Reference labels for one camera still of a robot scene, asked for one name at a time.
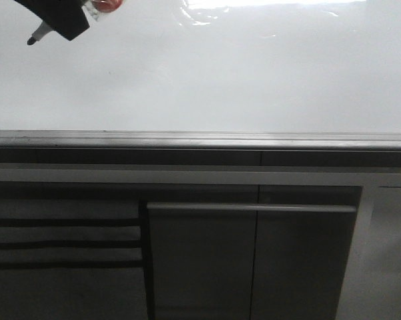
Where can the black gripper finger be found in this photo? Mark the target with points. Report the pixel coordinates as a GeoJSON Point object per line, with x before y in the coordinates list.
{"type": "Point", "coordinates": [66, 17]}

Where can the white whiteboard marker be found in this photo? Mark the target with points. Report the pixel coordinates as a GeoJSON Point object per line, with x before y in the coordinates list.
{"type": "Point", "coordinates": [96, 9]}

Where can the white whiteboard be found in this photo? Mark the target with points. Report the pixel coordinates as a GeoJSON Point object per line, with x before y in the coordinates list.
{"type": "Point", "coordinates": [242, 74]}

